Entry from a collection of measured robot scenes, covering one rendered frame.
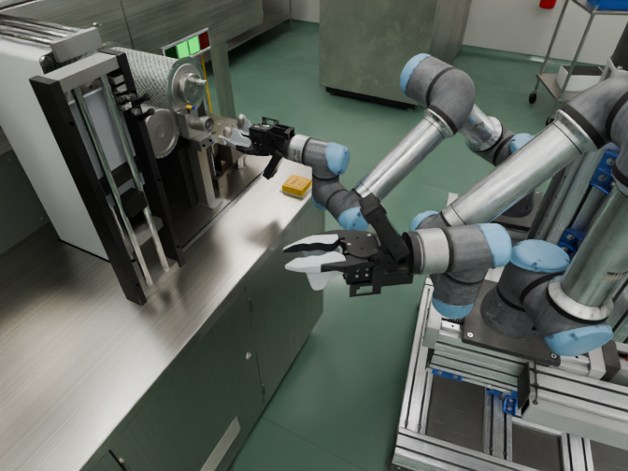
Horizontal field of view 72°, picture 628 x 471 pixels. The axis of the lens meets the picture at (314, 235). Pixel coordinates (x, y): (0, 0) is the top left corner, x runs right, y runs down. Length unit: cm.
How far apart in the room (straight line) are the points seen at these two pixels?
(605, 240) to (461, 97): 47
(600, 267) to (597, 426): 48
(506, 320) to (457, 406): 67
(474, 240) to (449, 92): 50
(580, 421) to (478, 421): 57
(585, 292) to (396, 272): 37
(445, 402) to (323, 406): 49
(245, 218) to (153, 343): 46
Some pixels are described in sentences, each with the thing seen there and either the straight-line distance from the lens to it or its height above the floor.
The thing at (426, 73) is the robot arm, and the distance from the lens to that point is 119.
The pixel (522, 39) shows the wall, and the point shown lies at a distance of 554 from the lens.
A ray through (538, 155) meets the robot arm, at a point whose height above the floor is 132.
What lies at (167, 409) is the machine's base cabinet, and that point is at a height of 72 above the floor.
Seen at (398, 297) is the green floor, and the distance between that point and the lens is 227.
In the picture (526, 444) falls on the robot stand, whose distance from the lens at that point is 178.
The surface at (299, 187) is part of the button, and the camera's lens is 136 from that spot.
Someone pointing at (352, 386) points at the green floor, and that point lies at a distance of 196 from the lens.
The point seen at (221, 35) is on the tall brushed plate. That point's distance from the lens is 189.
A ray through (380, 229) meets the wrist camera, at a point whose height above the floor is 129.
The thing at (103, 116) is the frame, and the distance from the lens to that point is 93.
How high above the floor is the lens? 171
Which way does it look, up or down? 42 degrees down
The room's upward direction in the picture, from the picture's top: straight up
